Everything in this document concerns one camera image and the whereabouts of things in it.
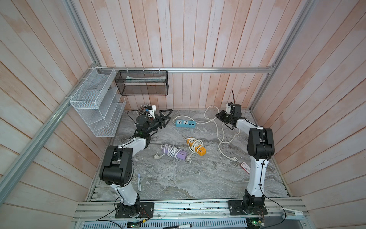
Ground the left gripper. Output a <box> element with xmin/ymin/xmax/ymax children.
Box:
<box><xmin>145</xmin><ymin>109</ymin><xmax>173</xmax><ymax>134</ymax></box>

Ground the orange power strip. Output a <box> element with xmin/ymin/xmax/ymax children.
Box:
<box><xmin>185</xmin><ymin>137</ymin><xmax>206</xmax><ymax>156</ymax></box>

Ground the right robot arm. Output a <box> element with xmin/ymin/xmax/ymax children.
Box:
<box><xmin>216</xmin><ymin>103</ymin><xmax>275</xmax><ymax>214</ymax></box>

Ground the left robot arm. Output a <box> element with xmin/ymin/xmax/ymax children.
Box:
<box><xmin>99</xmin><ymin>106</ymin><xmax>173</xmax><ymax>217</ymax></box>

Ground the purple power strip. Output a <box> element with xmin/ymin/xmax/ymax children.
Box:
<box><xmin>161</xmin><ymin>144</ymin><xmax>187</xmax><ymax>160</ymax></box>

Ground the bundle of pencils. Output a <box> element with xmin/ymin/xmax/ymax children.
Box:
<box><xmin>138</xmin><ymin>104</ymin><xmax>149</xmax><ymax>115</ymax></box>

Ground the black mesh basket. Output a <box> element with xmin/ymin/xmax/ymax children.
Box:
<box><xmin>114</xmin><ymin>70</ymin><xmax>169</xmax><ymax>96</ymax></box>

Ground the pink white card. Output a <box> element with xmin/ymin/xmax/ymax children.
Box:
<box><xmin>240</xmin><ymin>162</ymin><xmax>251</xmax><ymax>174</ymax></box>

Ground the black marker pen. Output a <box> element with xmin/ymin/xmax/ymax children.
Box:
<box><xmin>163</xmin><ymin>224</ymin><xmax>192</xmax><ymax>229</ymax></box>

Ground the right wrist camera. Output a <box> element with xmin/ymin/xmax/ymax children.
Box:
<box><xmin>226</xmin><ymin>102</ymin><xmax>233</xmax><ymax>115</ymax></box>

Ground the white cord of purple strip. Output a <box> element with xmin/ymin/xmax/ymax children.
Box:
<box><xmin>153</xmin><ymin>144</ymin><xmax>184</xmax><ymax>161</ymax></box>

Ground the horizontal aluminium wall rail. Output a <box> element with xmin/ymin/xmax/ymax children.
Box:
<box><xmin>95</xmin><ymin>66</ymin><xmax>274</xmax><ymax>74</ymax></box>

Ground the white wire mesh shelf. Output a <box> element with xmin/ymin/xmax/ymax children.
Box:
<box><xmin>70</xmin><ymin>67</ymin><xmax>126</xmax><ymax>137</ymax></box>

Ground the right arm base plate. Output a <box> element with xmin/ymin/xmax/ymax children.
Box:
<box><xmin>227</xmin><ymin>200</ymin><xmax>268</xmax><ymax>216</ymax></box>

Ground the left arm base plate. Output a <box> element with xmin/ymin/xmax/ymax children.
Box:
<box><xmin>115</xmin><ymin>202</ymin><xmax>154</xmax><ymax>219</ymax></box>

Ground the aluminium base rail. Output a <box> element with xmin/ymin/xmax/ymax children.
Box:
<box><xmin>72</xmin><ymin>198</ymin><xmax>315</xmax><ymax>229</ymax></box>

